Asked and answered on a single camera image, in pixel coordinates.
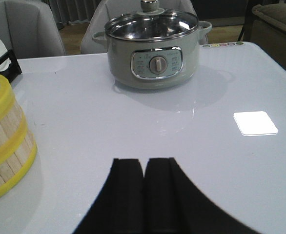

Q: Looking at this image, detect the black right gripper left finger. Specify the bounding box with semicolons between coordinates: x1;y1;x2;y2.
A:
76;158;144;234

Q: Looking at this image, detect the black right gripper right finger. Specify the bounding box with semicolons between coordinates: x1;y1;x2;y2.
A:
144;158;255;234

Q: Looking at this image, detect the grey electric cooking pot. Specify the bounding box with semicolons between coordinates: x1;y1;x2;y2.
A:
92;20;212;89

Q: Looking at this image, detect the black dish rack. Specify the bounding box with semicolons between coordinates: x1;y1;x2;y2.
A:
0;49;22;83

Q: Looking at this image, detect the glass pot lid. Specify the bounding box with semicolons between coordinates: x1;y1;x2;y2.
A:
104;0;199;42

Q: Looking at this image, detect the right grey armchair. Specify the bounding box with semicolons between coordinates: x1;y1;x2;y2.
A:
81;0;211;54

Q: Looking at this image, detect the grey armchair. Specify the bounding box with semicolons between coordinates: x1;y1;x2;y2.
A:
81;0;211;54
0;0;66;59

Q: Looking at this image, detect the left grey armchair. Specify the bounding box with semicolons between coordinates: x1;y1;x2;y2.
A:
0;0;66;59

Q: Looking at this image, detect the beige sofa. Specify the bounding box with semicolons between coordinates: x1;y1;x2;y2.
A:
250;3;286;70

